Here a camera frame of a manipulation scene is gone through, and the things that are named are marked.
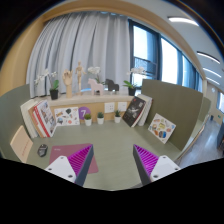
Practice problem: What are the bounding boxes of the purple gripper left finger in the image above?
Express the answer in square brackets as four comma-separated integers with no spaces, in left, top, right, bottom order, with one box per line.
[45,143,94,186]

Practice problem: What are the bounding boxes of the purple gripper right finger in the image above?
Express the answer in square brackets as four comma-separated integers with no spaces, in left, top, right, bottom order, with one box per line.
[133,144,180,186]

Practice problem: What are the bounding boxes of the maroon mouse pad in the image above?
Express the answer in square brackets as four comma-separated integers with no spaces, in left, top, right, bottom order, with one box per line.
[49,143,98,174]

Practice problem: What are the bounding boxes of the black computer mouse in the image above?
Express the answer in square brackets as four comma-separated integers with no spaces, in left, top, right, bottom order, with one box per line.
[37,144,48,157]

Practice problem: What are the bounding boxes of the colourful sticker card right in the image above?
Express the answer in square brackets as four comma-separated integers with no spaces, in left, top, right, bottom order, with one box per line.
[148,113,176,144]

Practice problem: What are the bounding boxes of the small potted plant left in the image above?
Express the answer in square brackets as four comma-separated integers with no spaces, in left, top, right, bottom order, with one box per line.
[84,113,92,126]

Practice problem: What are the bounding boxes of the small potted plant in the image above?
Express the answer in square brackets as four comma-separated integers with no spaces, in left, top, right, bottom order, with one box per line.
[97,112,104,125]
[114,110,121,123]
[84,113,92,126]

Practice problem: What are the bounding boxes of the sticker sheet on shelf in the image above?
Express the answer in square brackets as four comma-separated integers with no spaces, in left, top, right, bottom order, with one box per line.
[54,107,80,126]

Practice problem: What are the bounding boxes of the purple round number sign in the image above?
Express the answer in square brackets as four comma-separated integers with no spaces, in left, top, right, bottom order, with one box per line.
[78,106,91,120]

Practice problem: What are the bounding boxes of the small potted plant middle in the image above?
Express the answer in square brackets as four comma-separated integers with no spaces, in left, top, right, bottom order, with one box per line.
[97,112,104,125]

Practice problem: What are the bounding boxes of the tan wooden board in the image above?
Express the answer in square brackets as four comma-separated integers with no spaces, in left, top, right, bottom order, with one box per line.
[10,125,33,163]

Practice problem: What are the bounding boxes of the small potted plant right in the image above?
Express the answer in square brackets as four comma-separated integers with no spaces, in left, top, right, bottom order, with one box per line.
[114,110,121,123]

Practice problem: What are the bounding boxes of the black book leaning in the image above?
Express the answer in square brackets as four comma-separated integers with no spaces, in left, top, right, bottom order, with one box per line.
[123,96,146,127]

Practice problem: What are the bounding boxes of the red white magazine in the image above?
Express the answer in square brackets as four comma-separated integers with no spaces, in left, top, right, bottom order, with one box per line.
[34,100,56,137]

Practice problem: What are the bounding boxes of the wooden shelf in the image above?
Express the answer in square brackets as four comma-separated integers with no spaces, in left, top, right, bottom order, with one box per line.
[36,91,132,122]

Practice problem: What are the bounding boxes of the white books behind black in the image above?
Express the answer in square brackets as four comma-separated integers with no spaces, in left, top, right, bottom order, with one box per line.
[137,94,153,126]

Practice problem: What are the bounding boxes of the green partition panel right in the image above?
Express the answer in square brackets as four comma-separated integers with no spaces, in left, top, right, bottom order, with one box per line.
[141,79,211,151]

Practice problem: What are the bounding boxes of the green partition panel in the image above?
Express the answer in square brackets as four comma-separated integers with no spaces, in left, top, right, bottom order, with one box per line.
[0,85,30,161]
[141,79,211,151]

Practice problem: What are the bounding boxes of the white book stack left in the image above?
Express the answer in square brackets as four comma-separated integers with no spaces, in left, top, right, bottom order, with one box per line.
[20,99,38,138]

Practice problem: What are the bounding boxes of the green partition panel left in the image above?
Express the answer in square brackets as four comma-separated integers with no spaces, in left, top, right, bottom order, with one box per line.
[0,85,30,161]

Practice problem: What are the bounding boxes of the white orchid black pot right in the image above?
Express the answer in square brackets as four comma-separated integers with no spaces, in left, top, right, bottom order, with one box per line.
[123,67,146,96]

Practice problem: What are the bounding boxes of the white orchid black pot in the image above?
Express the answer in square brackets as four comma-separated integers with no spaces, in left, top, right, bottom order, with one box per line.
[34,69,59,100]
[123,67,146,96]

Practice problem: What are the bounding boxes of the pink wooden horse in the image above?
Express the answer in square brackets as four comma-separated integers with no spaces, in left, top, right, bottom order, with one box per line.
[88,78,104,95]

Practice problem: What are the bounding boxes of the white orchid black pot left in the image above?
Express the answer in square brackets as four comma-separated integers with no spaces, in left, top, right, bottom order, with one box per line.
[34,69,59,100]

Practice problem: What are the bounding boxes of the black wooden horse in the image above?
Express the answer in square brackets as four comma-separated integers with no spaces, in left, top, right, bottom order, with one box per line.
[105,79,119,91]

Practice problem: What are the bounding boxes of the wooden hand model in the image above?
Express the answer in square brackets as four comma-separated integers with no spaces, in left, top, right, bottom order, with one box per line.
[62,70,72,98]

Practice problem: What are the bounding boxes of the wooden mannequin figure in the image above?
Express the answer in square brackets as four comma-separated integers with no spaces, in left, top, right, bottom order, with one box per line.
[75,62,86,93]

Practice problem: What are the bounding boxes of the white orchid middle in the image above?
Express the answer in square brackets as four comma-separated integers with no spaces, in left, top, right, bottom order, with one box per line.
[87,66,101,83]

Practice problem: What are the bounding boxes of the grey curtain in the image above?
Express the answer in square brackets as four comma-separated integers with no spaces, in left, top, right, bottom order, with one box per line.
[26,11,130,97]

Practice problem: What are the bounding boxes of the white wall socket right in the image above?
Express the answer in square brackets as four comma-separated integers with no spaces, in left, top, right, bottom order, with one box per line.
[118,102,127,112]

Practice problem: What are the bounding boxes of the white wall socket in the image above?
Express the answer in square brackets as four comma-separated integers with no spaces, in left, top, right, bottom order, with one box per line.
[104,102,115,113]
[118,102,127,112]

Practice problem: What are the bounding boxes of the white wall socket left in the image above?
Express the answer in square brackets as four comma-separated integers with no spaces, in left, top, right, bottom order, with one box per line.
[104,102,115,113]

